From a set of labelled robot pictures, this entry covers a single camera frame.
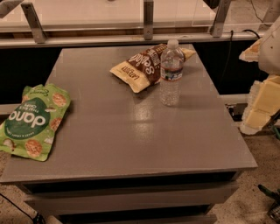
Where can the right metal bracket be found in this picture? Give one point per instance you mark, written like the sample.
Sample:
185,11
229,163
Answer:
220,17

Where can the metal bracket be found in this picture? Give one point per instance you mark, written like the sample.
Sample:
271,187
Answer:
220,17
34,23
148,19

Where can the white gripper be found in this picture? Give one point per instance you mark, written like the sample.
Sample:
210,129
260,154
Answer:
270,55

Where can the clear plastic water bottle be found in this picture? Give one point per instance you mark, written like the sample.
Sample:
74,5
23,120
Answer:
171,70

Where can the grey cabinet drawer front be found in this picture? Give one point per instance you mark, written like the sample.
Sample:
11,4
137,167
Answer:
135,198

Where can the brown yellow snack bag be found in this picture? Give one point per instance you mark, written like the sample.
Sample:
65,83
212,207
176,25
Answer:
142,69

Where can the middle metal bracket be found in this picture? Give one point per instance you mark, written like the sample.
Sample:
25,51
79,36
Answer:
148,19

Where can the metal rail shelf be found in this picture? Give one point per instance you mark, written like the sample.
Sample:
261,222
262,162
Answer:
22,36

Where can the green rice chip bag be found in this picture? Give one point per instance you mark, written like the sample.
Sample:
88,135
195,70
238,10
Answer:
29,130

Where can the left metal bracket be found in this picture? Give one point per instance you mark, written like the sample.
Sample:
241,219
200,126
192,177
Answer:
34,23

